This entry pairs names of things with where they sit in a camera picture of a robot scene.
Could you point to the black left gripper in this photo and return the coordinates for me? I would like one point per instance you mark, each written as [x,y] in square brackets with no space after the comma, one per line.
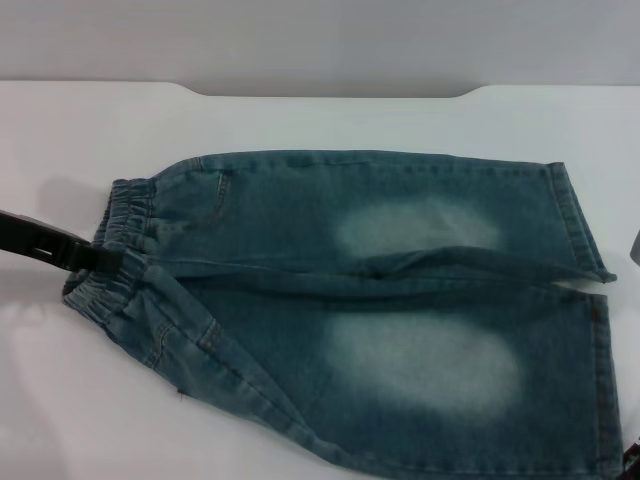
[27,235]

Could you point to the blue denim shorts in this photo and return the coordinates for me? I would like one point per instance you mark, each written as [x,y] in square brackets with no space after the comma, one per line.
[325,300]

